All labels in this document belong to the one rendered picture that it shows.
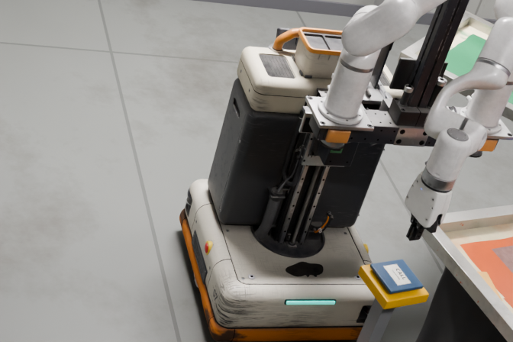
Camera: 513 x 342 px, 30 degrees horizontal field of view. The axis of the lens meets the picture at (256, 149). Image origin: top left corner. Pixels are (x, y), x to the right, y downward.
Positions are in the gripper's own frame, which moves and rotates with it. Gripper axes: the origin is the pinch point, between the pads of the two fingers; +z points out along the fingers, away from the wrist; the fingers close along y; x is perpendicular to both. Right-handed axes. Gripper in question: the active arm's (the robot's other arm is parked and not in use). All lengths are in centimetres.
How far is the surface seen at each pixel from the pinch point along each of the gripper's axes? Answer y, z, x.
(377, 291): 2.3, 16.1, -6.4
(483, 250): -5.1, 15.5, 32.4
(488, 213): -14.9, 11.9, 40.1
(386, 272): -1.1, 13.9, -2.4
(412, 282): 3.2, 13.9, 2.7
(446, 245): -5.4, 11.9, 18.3
